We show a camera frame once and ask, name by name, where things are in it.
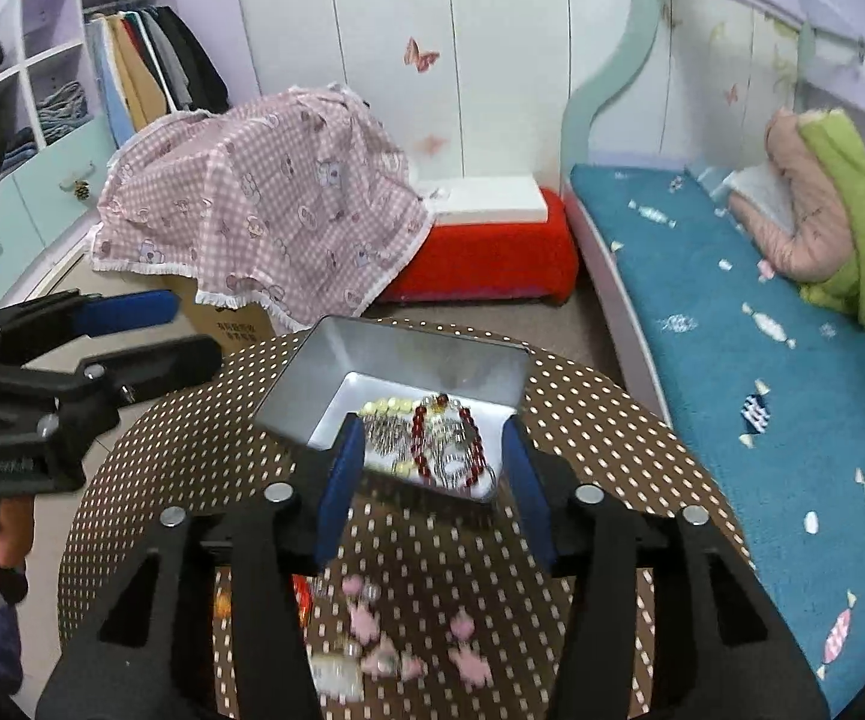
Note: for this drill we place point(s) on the teal bed mattress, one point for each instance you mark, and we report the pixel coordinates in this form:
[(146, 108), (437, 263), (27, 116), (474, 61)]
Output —
[(767, 390)]

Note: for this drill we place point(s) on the brown polka dot tablecloth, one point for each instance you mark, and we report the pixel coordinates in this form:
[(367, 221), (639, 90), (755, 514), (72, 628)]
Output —
[(457, 589)]

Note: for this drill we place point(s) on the red upholstered bench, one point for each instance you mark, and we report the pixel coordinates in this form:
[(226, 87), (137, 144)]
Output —
[(492, 262)]

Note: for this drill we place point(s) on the pink and green folded quilt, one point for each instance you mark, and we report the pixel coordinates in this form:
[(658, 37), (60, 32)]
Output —
[(805, 206)]

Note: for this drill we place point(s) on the left hand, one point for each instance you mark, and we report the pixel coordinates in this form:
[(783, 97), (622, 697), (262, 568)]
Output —
[(16, 530)]

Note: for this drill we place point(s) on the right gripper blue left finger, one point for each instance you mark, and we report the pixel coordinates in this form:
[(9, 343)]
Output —
[(293, 528)]

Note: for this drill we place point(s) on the dark metal tin box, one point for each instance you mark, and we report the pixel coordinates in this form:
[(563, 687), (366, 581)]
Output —
[(433, 404)]

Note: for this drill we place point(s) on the cardboard box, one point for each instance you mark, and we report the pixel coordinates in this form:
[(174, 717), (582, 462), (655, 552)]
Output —
[(233, 329)]

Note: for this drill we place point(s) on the wardrobe shelf unit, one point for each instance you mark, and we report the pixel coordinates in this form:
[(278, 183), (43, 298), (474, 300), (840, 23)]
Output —
[(50, 99)]

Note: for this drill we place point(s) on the pink butterfly wall sticker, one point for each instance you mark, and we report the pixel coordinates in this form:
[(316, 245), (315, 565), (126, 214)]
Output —
[(421, 60)]

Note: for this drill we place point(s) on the teal bed headboard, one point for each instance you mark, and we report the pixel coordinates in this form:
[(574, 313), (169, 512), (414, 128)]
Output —
[(618, 72)]

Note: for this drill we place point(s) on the pink checkered cloth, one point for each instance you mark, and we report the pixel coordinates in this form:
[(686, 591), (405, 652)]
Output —
[(299, 202)]

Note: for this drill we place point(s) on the hanging clothes row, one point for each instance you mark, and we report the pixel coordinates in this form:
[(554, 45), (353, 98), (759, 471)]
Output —
[(148, 64)]

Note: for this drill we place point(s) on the pale jade pendant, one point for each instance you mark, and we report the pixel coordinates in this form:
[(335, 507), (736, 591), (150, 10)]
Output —
[(337, 676)]

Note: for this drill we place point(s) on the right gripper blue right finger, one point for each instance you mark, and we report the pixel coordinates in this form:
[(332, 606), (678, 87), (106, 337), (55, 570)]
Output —
[(576, 530)]

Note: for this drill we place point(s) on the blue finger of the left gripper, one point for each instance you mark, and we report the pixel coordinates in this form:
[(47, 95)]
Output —
[(58, 318), (140, 367)]

